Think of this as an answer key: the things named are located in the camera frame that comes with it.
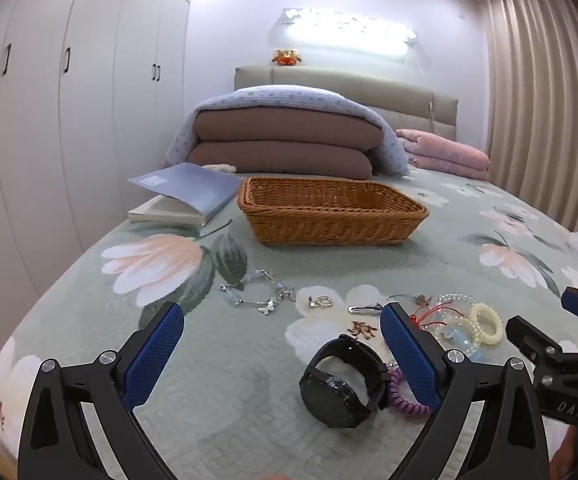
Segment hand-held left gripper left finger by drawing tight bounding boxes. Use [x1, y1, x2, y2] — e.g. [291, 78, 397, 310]
[18, 301, 186, 480]

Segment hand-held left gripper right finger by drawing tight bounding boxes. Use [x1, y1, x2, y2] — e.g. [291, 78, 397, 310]
[379, 301, 552, 480]

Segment red string bracelet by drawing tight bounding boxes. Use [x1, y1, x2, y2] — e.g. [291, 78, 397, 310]
[410, 297, 470, 334]

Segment black wrist watch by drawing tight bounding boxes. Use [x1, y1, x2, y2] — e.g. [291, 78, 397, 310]
[299, 334, 390, 429]

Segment brown wicker basket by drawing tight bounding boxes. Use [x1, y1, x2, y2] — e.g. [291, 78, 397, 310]
[237, 176, 430, 247]

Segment silver bangle with purple bead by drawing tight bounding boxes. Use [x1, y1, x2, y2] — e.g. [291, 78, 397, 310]
[388, 293, 433, 308]

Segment green floral bedspread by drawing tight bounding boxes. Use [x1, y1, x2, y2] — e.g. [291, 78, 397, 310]
[0, 164, 578, 480]

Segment black hairpin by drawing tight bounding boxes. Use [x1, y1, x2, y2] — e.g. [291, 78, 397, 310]
[199, 218, 234, 236]

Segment blue cover book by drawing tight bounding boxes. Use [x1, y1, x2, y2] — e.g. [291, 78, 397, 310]
[127, 162, 244, 228]

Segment folded pink blanket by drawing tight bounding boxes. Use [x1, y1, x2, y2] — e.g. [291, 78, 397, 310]
[394, 128, 491, 182]

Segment beige curtain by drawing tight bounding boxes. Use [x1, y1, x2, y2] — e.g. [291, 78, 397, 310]
[468, 0, 578, 234]

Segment folded brown quilt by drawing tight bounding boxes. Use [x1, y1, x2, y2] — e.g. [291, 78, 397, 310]
[188, 105, 375, 181]

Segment white wardrobe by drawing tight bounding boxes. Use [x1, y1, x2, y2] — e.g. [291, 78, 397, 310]
[0, 0, 196, 358]

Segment beige padded headboard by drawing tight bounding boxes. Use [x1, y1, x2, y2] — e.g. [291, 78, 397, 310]
[234, 65, 459, 142]

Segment folded brown quilts with blanket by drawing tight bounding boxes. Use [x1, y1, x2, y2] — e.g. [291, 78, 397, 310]
[162, 86, 411, 177]

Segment orange plush toy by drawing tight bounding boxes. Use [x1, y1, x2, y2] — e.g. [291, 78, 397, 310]
[270, 48, 303, 67]

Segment cream spiral hair tie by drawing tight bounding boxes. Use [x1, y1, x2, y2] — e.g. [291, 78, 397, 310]
[468, 302, 505, 347]

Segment purple spiral hair tie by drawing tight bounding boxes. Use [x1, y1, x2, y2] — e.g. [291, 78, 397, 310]
[385, 367, 433, 416]

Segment clear blue spiral hair tie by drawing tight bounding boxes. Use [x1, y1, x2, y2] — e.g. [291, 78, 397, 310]
[433, 312, 486, 359]

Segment clear bead bracelet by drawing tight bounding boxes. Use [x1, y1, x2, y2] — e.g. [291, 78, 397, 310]
[436, 292, 478, 312]

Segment silver crystal chain bracelet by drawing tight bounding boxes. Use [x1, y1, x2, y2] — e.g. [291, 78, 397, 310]
[218, 268, 298, 317]

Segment bright wall light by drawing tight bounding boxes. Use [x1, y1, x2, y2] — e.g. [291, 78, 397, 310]
[267, 7, 419, 64]

